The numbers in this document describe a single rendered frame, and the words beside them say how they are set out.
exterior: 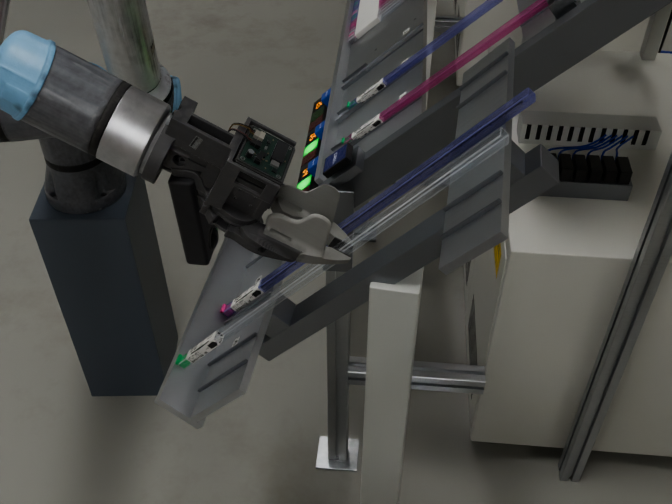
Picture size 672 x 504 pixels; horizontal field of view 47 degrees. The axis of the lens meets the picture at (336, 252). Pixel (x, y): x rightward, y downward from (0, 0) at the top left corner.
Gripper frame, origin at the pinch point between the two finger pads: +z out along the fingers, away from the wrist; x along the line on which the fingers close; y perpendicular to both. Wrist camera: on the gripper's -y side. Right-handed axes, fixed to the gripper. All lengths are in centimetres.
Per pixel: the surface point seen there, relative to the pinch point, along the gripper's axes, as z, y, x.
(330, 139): 1, -26, 52
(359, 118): 4, -21, 55
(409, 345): 17.2, -16.1, 7.9
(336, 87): 0, -26, 68
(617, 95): 54, -11, 94
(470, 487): 64, -75, 34
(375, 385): 17.8, -26.1, 7.9
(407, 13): 5, -13, 82
